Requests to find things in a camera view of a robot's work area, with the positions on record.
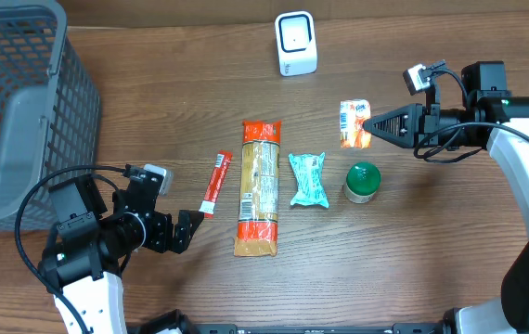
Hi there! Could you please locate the teal tissue packet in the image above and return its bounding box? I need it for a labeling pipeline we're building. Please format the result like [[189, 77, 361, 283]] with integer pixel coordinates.
[[289, 152, 329, 209]]

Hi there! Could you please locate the white barcode scanner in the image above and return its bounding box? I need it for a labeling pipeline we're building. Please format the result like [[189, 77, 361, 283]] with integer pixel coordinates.
[[274, 10, 317, 77]]

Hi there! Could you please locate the grey plastic mesh basket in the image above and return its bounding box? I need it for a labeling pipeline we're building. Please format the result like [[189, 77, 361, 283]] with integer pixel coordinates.
[[0, 1, 102, 230]]

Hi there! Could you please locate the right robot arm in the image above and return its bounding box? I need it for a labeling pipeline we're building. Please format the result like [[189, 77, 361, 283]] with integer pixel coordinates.
[[363, 60, 529, 334]]

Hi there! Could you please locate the green lid jar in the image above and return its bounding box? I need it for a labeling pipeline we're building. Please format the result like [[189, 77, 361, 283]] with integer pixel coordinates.
[[343, 161, 381, 204]]

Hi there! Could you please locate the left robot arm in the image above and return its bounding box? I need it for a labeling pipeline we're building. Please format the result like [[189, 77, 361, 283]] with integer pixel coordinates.
[[38, 171, 204, 333]]

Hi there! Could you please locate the red snack package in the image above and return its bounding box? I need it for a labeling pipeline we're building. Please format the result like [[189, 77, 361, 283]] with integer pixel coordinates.
[[234, 121, 282, 257]]

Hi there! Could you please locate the red stick sachet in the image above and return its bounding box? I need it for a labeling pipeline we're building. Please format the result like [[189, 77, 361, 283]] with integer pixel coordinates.
[[199, 150, 233, 218]]

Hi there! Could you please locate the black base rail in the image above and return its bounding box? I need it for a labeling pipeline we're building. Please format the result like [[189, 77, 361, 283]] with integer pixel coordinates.
[[127, 322, 446, 334]]

